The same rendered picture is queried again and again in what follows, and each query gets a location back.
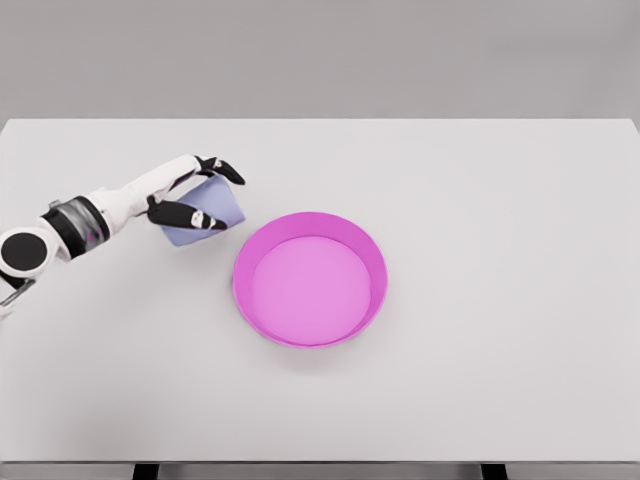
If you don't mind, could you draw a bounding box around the lavender cup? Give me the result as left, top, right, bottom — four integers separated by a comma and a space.
160, 173, 248, 248

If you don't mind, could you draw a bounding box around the pink round plate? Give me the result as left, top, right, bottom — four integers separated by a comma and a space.
232, 211, 389, 349

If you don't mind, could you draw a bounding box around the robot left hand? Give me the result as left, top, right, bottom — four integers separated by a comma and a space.
121, 154, 247, 231

